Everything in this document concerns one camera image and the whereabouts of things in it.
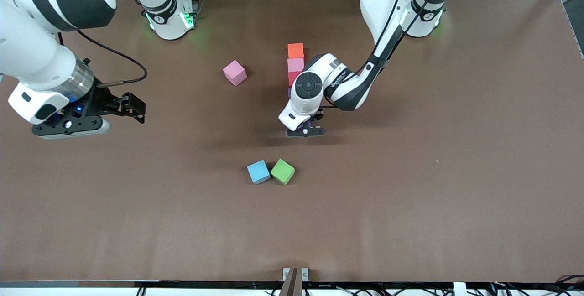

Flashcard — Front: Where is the green foam block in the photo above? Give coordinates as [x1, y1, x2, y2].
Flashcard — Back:
[271, 158, 296, 186]

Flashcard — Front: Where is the blue foam block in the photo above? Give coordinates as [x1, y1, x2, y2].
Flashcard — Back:
[247, 160, 272, 185]

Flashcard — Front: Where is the brown table mat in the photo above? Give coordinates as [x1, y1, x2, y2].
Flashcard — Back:
[0, 0, 584, 283]

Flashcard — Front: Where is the black table edge strip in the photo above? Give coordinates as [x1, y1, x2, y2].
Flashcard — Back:
[0, 280, 584, 290]

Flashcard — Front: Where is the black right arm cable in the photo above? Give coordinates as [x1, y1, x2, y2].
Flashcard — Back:
[57, 29, 148, 88]

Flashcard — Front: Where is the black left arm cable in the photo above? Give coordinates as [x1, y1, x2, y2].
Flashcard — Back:
[319, 0, 441, 109]

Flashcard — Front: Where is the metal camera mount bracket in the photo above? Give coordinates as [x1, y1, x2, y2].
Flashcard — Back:
[279, 267, 309, 296]

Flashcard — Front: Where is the dark cable bundle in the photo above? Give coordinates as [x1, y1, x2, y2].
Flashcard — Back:
[554, 274, 584, 290]

